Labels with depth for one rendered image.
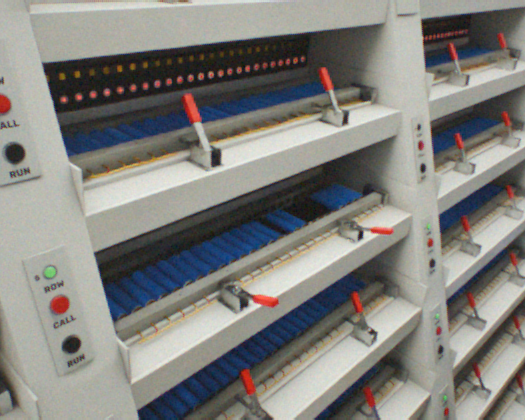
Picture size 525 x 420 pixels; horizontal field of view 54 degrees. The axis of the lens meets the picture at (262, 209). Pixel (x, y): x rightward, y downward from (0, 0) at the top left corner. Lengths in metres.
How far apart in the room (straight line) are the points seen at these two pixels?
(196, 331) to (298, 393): 0.25
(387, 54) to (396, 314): 0.48
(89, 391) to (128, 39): 0.37
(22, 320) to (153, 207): 0.17
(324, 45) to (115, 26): 0.54
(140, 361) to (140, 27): 0.37
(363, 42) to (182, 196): 0.51
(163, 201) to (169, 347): 0.18
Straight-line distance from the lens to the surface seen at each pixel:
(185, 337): 0.65
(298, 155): 0.74
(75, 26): 0.56
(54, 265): 0.53
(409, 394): 1.15
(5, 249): 0.52
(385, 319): 1.01
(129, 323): 0.64
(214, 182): 0.63
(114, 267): 0.74
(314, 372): 0.88
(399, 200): 1.00
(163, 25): 0.61
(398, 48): 0.96
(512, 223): 1.49
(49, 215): 0.53
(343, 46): 1.01
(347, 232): 0.87
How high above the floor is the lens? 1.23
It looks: 15 degrees down
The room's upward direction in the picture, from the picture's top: 10 degrees counter-clockwise
